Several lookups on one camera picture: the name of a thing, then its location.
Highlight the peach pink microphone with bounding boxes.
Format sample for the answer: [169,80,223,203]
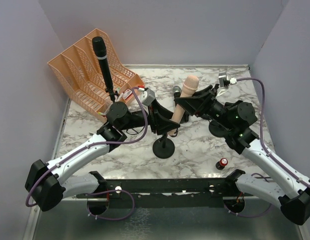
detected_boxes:
[171,75,199,124]

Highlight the black microphone silver grille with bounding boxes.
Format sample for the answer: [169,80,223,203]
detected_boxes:
[172,86,181,98]

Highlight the black tripod microphone stand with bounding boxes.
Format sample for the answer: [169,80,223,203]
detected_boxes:
[105,88,119,103]

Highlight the black microphone white band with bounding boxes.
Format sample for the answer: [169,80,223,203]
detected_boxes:
[92,36,114,90]

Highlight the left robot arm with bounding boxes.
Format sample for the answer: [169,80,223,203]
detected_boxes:
[25,99,183,212]

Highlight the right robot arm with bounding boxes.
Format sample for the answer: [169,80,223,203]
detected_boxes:
[174,86,310,225]

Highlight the red white staples box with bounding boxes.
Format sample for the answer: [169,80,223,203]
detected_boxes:
[122,89,132,100]

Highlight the red black small bottle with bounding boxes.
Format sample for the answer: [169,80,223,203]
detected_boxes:
[215,158,228,170]

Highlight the peach plastic file organizer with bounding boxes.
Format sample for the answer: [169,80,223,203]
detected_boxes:
[48,28,144,123]

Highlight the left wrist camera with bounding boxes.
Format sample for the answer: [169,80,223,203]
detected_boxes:
[139,88,156,106]

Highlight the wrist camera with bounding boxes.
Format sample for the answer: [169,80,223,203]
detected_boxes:
[216,72,237,97]
[139,88,156,106]

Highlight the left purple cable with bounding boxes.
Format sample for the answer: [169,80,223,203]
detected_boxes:
[26,86,148,221]

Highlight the purple cable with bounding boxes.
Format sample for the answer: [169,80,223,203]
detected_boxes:
[26,86,148,221]
[229,77,310,218]

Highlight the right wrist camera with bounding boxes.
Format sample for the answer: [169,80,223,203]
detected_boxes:
[216,72,237,97]

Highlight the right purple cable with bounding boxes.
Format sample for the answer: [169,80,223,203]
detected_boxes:
[229,77,310,218]

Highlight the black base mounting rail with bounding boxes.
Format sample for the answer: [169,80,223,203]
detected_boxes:
[80,174,241,209]

